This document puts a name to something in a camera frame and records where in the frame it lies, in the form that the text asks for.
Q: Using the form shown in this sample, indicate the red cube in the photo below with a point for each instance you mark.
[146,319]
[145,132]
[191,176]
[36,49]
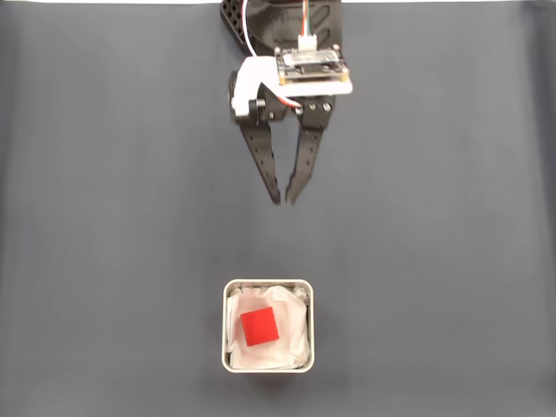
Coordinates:
[260,326]

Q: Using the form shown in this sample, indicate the square metal box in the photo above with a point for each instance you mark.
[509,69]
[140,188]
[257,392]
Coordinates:
[224,326]

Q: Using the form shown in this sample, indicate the grey table mat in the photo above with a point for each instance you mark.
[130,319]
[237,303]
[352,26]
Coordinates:
[130,217]

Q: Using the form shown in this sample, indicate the white tissue paper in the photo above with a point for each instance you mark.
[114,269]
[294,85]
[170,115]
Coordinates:
[295,330]

